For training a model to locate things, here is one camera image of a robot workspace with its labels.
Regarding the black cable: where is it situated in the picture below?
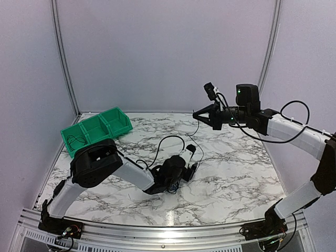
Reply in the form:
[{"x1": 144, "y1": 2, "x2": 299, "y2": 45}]
[
  {"x1": 185, "y1": 110, "x2": 205, "y2": 175},
  {"x1": 67, "y1": 134, "x2": 87, "y2": 150}
]

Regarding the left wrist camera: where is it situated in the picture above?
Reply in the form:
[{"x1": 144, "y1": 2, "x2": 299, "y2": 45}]
[{"x1": 181, "y1": 144, "x2": 196, "y2": 167}]

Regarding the right corner aluminium post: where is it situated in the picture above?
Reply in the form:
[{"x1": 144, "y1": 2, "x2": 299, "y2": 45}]
[{"x1": 257, "y1": 0, "x2": 282, "y2": 97}]

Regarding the green bin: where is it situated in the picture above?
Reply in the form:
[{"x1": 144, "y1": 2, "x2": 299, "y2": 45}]
[
  {"x1": 80, "y1": 115, "x2": 110, "y2": 144},
  {"x1": 60, "y1": 123, "x2": 88, "y2": 158},
  {"x1": 99, "y1": 107, "x2": 133, "y2": 138}
]

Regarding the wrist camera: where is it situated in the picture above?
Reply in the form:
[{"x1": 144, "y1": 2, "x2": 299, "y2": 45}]
[
  {"x1": 204, "y1": 82, "x2": 217, "y2": 101},
  {"x1": 181, "y1": 144, "x2": 196, "y2": 167}
]

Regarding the aluminium front rail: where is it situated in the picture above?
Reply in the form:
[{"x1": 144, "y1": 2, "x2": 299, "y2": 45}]
[{"x1": 9, "y1": 208, "x2": 316, "y2": 251}]

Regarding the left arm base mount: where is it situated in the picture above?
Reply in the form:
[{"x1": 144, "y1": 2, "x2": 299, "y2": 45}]
[{"x1": 38, "y1": 199, "x2": 83, "y2": 239}]

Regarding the left green bin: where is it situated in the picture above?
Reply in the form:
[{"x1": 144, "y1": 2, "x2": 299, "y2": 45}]
[{"x1": 60, "y1": 123, "x2": 88, "y2": 158}]

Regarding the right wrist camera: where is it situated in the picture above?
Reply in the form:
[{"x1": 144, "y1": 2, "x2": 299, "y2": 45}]
[{"x1": 204, "y1": 82, "x2": 217, "y2": 101}]

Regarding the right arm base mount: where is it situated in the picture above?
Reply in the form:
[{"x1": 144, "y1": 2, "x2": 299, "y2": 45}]
[{"x1": 239, "y1": 204, "x2": 288, "y2": 240}]

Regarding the left corner aluminium post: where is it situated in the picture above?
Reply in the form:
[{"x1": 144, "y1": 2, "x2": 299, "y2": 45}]
[{"x1": 50, "y1": 0, "x2": 81, "y2": 117}]

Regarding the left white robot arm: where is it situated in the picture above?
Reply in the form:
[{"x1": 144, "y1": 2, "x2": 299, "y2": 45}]
[{"x1": 40, "y1": 138, "x2": 197, "y2": 234}]

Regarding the right green bin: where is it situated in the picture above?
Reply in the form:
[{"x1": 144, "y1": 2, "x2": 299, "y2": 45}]
[{"x1": 99, "y1": 107, "x2": 133, "y2": 138}]

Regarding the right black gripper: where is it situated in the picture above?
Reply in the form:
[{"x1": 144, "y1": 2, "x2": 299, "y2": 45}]
[{"x1": 193, "y1": 101, "x2": 250, "y2": 130}]

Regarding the corner aluminium post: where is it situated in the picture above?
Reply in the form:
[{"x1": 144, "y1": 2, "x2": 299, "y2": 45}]
[
  {"x1": 50, "y1": 0, "x2": 81, "y2": 117},
  {"x1": 257, "y1": 0, "x2": 282, "y2": 97}
]

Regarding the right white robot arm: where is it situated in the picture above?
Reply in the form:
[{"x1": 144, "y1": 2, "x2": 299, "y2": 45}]
[{"x1": 193, "y1": 83, "x2": 335, "y2": 224}]

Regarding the middle green bin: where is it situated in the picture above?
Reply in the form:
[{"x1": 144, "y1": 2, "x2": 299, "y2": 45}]
[{"x1": 80, "y1": 115, "x2": 110, "y2": 144}]

